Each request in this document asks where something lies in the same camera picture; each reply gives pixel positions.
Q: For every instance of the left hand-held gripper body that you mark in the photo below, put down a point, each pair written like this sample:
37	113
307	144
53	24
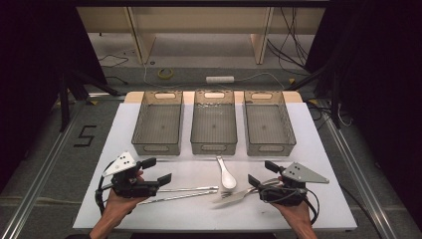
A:
122	164

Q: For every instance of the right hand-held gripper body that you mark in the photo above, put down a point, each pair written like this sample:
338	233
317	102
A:
298	174

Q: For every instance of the metal chopstick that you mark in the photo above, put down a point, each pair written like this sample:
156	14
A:
179	197
192	189

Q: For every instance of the white ceramic spoon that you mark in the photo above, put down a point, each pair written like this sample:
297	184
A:
229	181

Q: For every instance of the transparent grey plastic bin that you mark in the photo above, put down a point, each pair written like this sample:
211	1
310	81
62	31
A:
159	124
214	124
267	124

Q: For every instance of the person's right hand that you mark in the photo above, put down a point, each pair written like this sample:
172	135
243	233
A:
297	215

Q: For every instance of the person's left hand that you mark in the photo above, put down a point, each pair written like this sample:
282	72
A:
117	207

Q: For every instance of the black metal stand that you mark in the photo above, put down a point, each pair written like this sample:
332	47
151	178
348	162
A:
64	99
335	99

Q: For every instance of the yellow tape roll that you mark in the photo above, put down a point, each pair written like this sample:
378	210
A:
160	73

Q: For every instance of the white power strip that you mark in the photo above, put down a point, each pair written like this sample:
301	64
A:
219	79

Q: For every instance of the black curtain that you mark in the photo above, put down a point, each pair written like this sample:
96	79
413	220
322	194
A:
381	83
33	66

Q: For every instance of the beige wooden shelf unit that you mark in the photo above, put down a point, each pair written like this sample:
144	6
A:
199	20

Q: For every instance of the aluminium floor rail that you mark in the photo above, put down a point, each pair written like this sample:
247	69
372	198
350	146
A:
40	181
360	179

